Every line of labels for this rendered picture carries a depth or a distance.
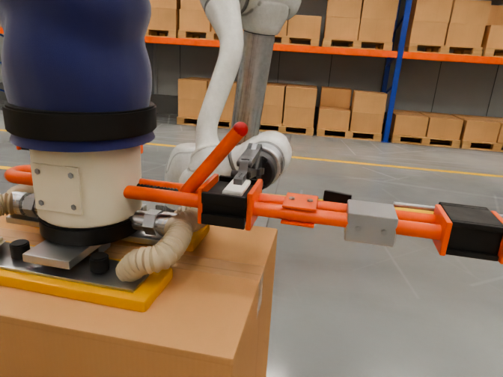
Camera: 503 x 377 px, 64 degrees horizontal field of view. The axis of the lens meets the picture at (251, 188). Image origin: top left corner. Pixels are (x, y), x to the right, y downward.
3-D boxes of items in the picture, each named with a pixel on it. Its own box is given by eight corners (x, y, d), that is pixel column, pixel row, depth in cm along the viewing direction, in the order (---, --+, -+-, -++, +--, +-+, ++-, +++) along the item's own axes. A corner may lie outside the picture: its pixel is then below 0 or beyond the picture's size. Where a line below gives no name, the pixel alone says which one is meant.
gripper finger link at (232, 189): (251, 184, 66) (251, 179, 66) (241, 197, 60) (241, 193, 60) (233, 182, 67) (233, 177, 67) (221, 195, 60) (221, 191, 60)
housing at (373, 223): (343, 241, 58) (347, 213, 57) (343, 224, 64) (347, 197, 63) (394, 248, 57) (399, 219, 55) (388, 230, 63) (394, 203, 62)
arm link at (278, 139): (296, 173, 88) (244, 195, 92) (302, 156, 102) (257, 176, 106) (275, 129, 85) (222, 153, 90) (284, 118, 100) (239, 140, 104)
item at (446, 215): (439, 256, 55) (447, 222, 53) (428, 233, 62) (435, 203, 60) (506, 265, 53) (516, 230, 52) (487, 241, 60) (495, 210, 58)
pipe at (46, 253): (-50, 249, 63) (-56, 215, 61) (57, 197, 86) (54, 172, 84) (150, 284, 57) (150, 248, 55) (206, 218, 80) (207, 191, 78)
